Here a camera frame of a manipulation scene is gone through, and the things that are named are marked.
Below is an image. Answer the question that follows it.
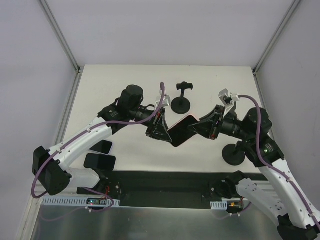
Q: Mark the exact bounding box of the black clamp phone stand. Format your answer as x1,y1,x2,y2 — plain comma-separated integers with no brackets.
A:
171,81,193,115

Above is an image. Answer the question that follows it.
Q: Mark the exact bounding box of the aluminium frame post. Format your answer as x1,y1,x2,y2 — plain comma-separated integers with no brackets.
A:
37,0,82,74
252,0,303,76

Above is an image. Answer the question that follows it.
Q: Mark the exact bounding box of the black round base phone stand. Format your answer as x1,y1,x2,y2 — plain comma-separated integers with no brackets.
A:
222,144,246,166

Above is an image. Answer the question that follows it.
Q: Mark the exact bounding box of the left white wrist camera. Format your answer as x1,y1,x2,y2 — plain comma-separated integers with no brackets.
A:
155,95,171,108

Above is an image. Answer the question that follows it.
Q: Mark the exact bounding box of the black phone dark case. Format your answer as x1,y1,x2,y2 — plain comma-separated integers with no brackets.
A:
83,153,116,171

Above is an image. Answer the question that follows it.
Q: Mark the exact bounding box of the right aluminium frame post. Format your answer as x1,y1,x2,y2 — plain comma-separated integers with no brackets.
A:
252,0,303,76

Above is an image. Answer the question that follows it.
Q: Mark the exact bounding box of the white cable duct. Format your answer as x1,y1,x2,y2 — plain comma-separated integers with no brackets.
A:
42,196,120,208
210,200,228,211

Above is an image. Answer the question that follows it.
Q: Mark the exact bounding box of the right white cable duct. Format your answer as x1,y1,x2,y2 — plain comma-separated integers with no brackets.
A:
210,200,228,211

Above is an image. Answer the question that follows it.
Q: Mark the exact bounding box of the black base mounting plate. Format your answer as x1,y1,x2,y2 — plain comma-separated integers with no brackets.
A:
93,171,266,209

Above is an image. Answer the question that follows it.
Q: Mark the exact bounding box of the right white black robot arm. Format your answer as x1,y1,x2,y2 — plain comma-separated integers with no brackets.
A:
189,106,320,240

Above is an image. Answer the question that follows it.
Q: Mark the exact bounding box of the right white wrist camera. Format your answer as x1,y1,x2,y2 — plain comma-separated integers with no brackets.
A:
218,88,240,117

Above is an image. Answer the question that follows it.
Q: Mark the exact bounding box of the left white cable duct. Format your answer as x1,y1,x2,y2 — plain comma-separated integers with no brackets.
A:
42,196,120,208

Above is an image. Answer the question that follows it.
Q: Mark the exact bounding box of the black phone pink case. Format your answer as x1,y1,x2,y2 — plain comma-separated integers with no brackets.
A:
168,114,199,148

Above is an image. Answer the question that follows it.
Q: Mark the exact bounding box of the left aluminium frame post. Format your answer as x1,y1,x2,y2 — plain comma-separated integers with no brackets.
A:
37,0,82,74

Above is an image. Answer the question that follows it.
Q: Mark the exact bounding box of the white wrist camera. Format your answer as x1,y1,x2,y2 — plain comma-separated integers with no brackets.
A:
218,88,240,117
155,95,171,108

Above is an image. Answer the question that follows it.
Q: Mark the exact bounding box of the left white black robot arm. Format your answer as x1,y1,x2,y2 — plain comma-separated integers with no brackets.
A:
31,84,172,199

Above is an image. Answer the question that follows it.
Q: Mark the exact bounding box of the black phone lilac case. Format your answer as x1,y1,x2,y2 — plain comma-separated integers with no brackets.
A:
89,140,113,155

